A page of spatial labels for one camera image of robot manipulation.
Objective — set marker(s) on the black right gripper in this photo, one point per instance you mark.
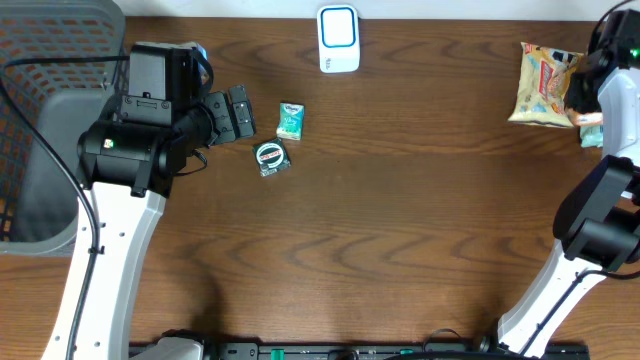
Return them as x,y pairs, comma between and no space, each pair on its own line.
581,91

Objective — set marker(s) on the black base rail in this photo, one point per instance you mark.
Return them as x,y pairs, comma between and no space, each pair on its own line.
169,348

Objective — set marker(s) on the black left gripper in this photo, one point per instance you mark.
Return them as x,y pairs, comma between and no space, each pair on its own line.
220,102

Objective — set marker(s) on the yellow snack bag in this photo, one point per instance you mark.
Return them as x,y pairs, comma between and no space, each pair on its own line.
545,75

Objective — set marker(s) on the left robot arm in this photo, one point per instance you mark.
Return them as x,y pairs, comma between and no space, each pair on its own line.
128,160

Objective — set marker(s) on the teal packet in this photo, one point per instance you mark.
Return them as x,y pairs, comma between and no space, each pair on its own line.
591,136

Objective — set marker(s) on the green tissue pack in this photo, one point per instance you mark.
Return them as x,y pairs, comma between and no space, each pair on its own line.
291,121

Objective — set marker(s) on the black round-logo packet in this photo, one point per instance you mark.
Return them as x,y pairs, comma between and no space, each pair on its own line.
271,157

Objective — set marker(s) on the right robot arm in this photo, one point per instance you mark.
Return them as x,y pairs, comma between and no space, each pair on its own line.
593,237

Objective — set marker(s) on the dark grey plastic basket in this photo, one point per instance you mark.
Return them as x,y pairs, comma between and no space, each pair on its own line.
60,63

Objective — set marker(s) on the orange tissue pack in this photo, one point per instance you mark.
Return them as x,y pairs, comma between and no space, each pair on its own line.
586,119

